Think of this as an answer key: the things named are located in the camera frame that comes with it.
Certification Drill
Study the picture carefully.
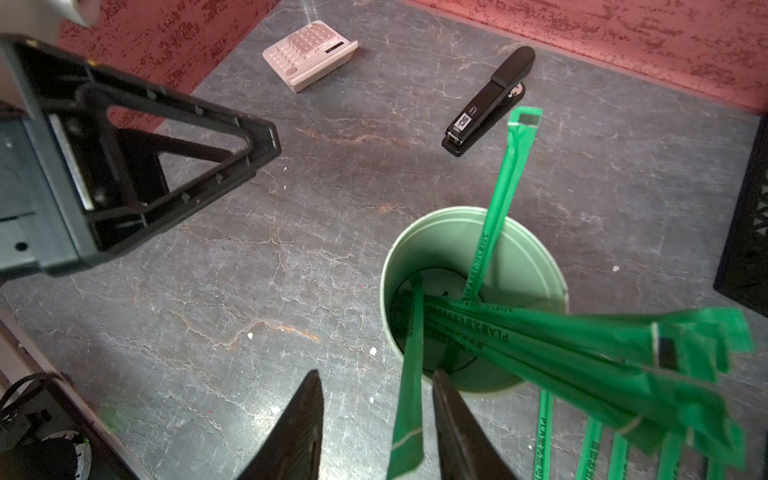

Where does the green straw over rim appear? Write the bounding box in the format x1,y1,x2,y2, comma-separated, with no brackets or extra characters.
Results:
386,273,424,479

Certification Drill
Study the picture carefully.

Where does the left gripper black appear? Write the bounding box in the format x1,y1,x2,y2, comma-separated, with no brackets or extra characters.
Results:
1,35,281,279

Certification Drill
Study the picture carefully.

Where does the green straw upright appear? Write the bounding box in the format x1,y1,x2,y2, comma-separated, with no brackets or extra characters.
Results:
462,106,543,300

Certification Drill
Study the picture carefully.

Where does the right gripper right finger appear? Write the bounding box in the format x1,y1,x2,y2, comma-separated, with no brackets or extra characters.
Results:
432,369,516,480

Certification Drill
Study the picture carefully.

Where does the black stapler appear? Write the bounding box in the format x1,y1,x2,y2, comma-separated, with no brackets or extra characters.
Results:
441,46,536,157

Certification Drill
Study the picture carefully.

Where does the pale green storage cup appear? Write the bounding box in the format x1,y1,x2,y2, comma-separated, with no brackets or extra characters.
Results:
379,206,569,396

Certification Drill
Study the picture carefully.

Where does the black mesh file organizer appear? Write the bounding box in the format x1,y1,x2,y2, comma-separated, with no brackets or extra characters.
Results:
713,116,768,316

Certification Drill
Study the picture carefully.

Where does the green straw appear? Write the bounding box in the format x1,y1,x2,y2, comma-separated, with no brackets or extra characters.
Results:
386,273,424,479
426,308,746,469
705,459,726,480
574,417,603,480
425,295,754,382
656,434,684,480
533,390,554,480
462,106,543,300
607,433,630,480

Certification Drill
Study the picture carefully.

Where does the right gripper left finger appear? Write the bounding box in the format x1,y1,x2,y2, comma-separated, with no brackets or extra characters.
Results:
238,370,324,479

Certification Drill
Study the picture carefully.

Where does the green straw in cup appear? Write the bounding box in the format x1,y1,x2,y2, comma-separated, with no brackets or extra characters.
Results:
426,308,746,469

